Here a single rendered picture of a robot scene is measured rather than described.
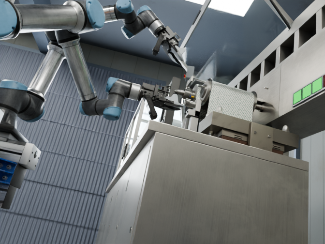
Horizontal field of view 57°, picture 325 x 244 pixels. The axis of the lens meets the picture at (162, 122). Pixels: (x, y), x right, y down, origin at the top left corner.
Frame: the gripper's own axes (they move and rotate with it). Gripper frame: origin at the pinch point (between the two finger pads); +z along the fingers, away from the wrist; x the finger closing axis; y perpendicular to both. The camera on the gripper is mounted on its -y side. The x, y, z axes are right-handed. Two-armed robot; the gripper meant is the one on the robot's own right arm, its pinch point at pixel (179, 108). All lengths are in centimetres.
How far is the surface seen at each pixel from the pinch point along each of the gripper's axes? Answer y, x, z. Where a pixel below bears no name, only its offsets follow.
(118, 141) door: 64, 315, -12
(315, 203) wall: 1, 132, 182
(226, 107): 7.3, -0.5, 23.1
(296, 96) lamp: 10, -23, 45
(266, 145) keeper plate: -15.7, -22.1, 33.2
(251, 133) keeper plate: -12.3, -22.1, 26.2
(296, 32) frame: 47, -21, 47
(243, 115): 5.5, -0.5, 32.5
